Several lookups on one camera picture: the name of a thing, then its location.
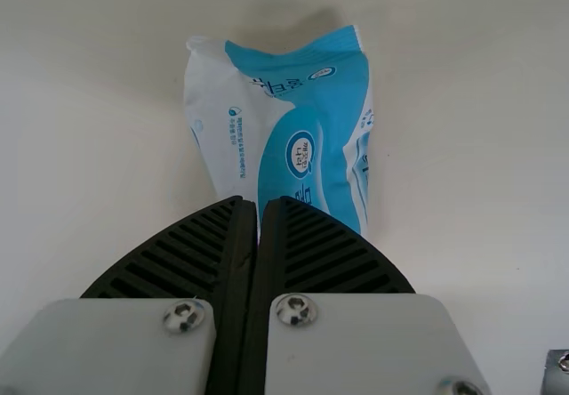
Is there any blue and white wet wipes pack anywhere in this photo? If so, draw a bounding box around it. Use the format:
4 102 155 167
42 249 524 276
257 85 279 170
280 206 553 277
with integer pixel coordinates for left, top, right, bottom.
183 24 378 238

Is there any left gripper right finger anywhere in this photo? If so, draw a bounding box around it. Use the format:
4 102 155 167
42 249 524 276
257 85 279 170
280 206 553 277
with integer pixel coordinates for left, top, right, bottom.
242 195 495 395

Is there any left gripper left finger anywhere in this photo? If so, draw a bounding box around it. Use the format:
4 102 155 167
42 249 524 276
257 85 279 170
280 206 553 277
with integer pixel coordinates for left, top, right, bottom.
0 195 259 395

